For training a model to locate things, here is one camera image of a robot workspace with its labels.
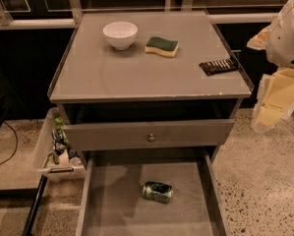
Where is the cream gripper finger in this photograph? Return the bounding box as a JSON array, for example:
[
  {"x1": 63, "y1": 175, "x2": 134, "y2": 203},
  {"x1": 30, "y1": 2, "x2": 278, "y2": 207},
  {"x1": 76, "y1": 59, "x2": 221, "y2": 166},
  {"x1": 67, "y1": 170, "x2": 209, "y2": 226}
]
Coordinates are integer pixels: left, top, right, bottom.
[
  {"x1": 251, "y1": 68, "x2": 294, "y2": 133},
  {"x1": 247, "y1": 27, "x2": 269, "y2": 50}
]

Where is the green soda can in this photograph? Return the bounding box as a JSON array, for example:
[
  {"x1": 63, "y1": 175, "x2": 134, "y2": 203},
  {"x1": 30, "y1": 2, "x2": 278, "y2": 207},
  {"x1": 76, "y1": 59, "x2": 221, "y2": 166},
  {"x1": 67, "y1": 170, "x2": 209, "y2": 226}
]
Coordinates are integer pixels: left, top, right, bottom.
[{"x1": 143, "y1": 181, "x2": 173, "y2": 204}]

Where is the grey top drawer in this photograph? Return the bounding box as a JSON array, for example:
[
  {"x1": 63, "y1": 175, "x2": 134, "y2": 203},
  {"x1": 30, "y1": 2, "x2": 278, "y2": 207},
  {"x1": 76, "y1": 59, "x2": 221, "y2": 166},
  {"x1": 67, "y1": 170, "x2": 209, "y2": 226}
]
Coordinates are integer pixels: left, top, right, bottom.
[{"x1": 63, "y1": 99, "x2": 236, "y2": 151}]

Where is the metal railing frame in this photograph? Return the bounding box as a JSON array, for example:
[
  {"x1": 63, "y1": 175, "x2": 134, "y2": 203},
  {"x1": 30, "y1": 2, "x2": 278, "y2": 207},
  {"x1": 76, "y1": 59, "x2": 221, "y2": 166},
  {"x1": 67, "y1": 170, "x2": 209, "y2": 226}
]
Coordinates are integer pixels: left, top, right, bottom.
[{"x1": 0, "y1": 0, "x2": 287, "y2": 30}]

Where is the white ceramic bowl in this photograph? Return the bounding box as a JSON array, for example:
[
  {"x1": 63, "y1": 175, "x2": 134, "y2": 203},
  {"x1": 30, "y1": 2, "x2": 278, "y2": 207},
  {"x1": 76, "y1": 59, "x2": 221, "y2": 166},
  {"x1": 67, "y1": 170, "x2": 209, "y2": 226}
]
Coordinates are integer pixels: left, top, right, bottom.
[{"x1": 103, "y1": 22, "x2": 138, "y2": 50}]

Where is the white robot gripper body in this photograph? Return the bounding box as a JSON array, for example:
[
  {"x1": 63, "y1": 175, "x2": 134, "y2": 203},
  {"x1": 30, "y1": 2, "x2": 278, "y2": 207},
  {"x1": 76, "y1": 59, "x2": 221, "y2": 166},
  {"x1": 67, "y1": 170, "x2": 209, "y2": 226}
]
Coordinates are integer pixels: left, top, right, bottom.
[{"x1": 265, "y1": 0, "x2": 294, "y2": 68}]

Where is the green and yellow sponge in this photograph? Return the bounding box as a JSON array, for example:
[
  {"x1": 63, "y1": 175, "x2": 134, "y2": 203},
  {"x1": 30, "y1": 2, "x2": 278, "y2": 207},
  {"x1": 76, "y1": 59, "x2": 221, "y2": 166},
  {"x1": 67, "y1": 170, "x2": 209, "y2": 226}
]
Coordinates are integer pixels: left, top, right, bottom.
[{"x1": 145, "y1": 36, "x2": 179, "y2": 58}]

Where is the brass drawer knob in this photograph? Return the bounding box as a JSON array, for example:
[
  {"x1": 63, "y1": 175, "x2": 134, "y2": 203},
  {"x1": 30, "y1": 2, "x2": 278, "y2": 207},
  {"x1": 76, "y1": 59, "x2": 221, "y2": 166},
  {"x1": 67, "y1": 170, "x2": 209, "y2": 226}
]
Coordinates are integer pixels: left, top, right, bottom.
[{"x1": 147, "y1": 134, "x2": 156, "y2": 143}]

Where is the grey drawer cabinet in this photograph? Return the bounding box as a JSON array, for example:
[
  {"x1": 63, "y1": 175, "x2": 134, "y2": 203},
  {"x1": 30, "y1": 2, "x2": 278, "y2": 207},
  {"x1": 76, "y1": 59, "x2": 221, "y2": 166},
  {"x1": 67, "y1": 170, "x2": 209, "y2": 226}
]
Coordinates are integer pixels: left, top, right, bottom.
[{"x1": 47, "y1": 11, "x2": 255, "y2": 164}]

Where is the grey open middle drawer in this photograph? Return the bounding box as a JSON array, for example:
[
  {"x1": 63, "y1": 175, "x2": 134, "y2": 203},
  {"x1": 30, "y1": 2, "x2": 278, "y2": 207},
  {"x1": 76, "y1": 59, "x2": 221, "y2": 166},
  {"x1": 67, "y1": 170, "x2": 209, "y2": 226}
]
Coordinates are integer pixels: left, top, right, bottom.
[{"x1": 76, "y1": 147, "x2": 230, "y2": 236}]

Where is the black cable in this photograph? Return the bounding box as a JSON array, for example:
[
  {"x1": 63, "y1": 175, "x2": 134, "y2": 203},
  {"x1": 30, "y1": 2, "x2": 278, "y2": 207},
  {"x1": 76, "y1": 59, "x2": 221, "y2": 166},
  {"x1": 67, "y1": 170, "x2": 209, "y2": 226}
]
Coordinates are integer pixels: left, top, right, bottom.
[{"x1": 0, "y1": 114, "x2": 19, "y2": 171}]

